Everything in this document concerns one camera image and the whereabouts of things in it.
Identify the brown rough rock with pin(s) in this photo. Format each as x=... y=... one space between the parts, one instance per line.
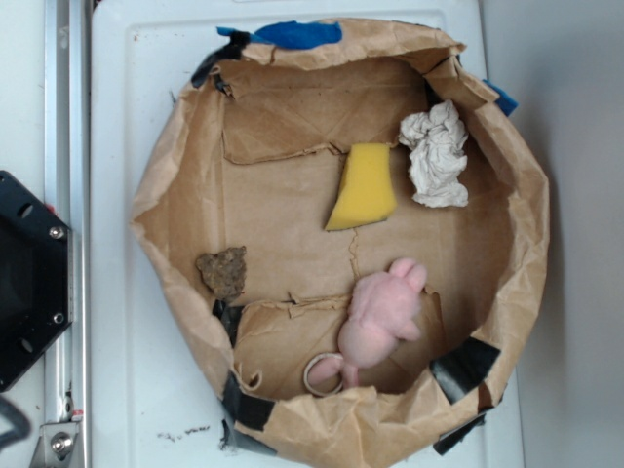
x=224 y=273

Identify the brown paper bag bin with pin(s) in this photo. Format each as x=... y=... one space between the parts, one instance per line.
x=253 y=155

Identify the yellow sponge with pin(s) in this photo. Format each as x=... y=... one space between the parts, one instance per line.
x=365 y=193

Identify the pink plush toy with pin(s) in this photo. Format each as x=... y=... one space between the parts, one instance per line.
x=380 y=314

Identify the crumpled white paper towel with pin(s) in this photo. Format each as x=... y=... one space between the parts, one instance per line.
x=435 y=139

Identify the blue tape piece top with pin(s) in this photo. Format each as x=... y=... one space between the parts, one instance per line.
x=291 y=35

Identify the blue tape piece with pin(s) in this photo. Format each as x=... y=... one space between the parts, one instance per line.
x=291 y=35
x=505 y=102

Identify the white plastic tray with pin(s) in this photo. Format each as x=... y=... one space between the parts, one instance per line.
x=150 y=404

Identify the blue tape piece right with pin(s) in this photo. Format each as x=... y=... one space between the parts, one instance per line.
x=505 y=102

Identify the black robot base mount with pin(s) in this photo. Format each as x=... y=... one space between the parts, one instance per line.
x=34 y=279

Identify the aluminium rail frame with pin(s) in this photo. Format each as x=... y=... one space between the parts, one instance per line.
x=65 y=436

